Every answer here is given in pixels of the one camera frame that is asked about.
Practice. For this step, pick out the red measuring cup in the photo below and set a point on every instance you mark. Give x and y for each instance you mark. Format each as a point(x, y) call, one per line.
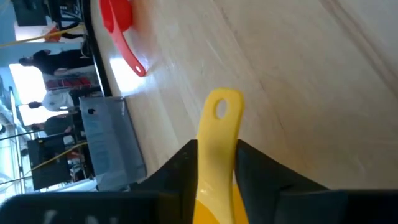
point(116, 15)

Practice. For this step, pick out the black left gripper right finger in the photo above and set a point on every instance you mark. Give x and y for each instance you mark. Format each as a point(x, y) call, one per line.
point(295, 205)

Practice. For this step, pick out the yellow measuring cup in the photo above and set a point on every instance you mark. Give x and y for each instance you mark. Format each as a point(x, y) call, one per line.
point(217, 149)

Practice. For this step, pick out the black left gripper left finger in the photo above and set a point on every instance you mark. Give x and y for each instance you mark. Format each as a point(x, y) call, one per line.
point(124, 208)

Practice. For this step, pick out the grey translucent plastic basket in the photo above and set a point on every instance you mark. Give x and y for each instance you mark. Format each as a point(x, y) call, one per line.
point(109, 143)

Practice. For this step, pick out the black screen on stand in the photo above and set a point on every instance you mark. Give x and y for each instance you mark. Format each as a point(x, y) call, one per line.
point(46, 177)

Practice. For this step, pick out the person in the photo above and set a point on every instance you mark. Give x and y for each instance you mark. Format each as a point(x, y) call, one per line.
point(56, 62)
point(57, 101)
point(56, 124)

